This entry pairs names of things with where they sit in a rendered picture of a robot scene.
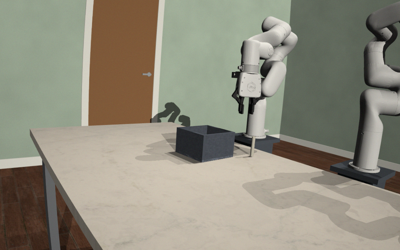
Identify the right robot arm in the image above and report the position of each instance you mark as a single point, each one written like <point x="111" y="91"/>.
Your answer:
<point x="265" y="46"/>

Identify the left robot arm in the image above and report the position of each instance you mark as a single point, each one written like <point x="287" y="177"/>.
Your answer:
<point x="374" y="102"/>

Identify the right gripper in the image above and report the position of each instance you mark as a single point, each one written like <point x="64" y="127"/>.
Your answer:
<point x="248" y="85"/>

